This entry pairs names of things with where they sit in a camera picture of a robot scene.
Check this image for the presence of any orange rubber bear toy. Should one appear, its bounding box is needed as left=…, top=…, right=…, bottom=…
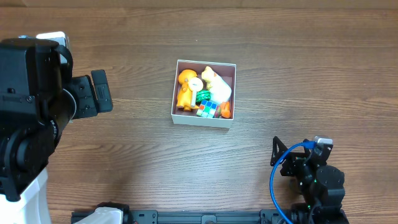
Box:
left=177, top=69, right=199, bottom=111

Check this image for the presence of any colourful puzzle cube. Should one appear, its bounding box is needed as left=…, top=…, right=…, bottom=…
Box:
left=197, top=100, right=221, bottom=118

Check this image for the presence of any white plush duck toy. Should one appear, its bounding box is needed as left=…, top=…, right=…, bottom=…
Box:
left=201, top=66, right=232, bottom=119

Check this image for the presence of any yellow wooden rattle drum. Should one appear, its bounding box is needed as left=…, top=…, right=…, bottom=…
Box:
left=188, top=77, right=203, bottom=108

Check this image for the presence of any green plastic wheel toy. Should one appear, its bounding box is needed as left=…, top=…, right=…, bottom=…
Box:
left=196, top=90, right=211, bottom=104

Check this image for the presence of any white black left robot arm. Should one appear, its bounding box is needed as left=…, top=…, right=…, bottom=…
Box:
left=1, top=31, right=113, bottom=223

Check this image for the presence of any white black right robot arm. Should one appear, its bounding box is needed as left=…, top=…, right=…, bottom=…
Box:
left=269, top=136, right=349, bottom=224

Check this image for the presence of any white cardboard box pink inside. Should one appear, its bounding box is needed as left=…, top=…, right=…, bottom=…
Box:
left=171, top=60, right=236, bottom=128

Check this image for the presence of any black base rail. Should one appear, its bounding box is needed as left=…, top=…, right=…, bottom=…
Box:
left=71, top=207, right=285, bottom=224

